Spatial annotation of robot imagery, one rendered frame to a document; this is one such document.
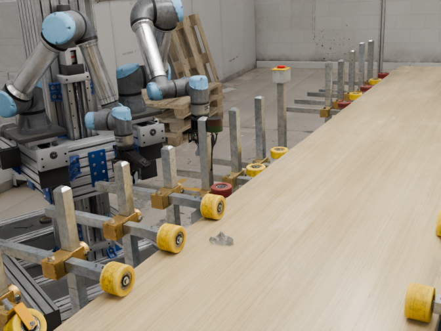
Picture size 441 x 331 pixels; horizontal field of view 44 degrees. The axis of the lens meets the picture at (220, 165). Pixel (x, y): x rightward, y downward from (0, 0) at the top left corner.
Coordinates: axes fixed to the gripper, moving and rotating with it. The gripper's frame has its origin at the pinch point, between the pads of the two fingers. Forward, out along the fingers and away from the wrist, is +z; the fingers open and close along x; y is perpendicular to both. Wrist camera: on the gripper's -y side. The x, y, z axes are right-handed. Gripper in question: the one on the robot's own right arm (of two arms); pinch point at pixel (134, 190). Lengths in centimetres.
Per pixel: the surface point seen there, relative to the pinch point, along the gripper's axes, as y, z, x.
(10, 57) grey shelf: 222, -30, -136
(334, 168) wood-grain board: -75, -7, -36
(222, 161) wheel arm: -16, 1, -49
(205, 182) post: -33.8, -7.3, -2.3
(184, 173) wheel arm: -10.1, -0.8, -23.6
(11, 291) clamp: -36, -14, 94
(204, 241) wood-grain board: -59, -7, 41
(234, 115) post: -35, -29, -27
